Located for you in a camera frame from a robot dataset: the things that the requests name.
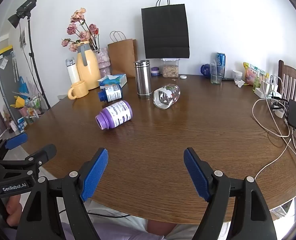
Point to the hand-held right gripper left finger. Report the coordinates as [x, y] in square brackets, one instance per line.
[95, 176]

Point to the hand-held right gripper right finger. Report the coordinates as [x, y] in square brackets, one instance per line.
[195, 176]

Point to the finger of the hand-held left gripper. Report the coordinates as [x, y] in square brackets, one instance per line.
[44, 153]
[16, 140]

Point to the clear printed glass cup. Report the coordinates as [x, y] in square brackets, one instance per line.
[166, 96]

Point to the person's left hand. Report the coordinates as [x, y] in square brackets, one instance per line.
[13, 208]

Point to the cluttered low shelf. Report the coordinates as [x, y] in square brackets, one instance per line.
[25, 112]

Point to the blue hanging bag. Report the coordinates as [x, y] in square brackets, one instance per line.
[23, 87]

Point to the dark grey refrigerator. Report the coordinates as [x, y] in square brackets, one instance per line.
[5, 87]

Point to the person's legs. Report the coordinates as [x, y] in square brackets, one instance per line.
[128, 227]

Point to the purple pill bottle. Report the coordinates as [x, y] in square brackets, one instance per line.
[115, 115]

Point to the yellow mug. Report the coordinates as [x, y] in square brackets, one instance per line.
[79, 90]

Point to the blue pill bottle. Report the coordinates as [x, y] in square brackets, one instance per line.
[111, 93]

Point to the white thermos bottle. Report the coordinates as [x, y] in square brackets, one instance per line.
[72, 72]

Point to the yellow box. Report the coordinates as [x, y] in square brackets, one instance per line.
[6, 49]

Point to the yellow thermos jug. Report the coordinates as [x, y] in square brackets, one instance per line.
[88, 67]

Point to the blue tissue box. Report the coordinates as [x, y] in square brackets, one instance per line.
[114, 80]

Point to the clear drinking glass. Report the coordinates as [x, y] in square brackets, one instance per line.
[216, 76]

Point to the black flat stick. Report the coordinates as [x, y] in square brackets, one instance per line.
[227, 79]

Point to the crumpled white paper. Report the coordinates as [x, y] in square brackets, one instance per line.
[240, 83]

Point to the white power strip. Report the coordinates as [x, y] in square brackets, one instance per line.
[260, 92]

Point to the dark blue round bottle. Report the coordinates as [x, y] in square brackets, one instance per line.
[204, 70]

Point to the stainless steel tumbler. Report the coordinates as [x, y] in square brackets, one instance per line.
[143, 80]

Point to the small white jar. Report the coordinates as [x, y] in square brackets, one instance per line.
[237, 75]

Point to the clear cereal container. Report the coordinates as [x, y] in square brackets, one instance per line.
[170, 70]

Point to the pink glass vase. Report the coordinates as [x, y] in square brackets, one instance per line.
[103, 60]

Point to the small purple jar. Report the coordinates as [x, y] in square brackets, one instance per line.
[155, 72]

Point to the colourful snack bag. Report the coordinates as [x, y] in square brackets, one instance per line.
[254, 76]

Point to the black power bank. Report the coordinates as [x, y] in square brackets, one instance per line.
[293, 113]

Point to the white charger plugs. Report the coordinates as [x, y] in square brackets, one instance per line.
[269, 85]

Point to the blue drink can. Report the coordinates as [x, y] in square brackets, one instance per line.
[221, 58]

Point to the brown paper bag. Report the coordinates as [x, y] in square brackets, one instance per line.
[121, 57]

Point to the dried pink roses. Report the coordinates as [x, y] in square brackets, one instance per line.
[82, 35]

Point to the black studio light on stand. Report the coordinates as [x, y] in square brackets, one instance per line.
[23, 8]

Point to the wooden chair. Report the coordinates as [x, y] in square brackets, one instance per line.
[291, 80]

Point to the black paper bag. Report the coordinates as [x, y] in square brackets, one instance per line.
[165, 32]

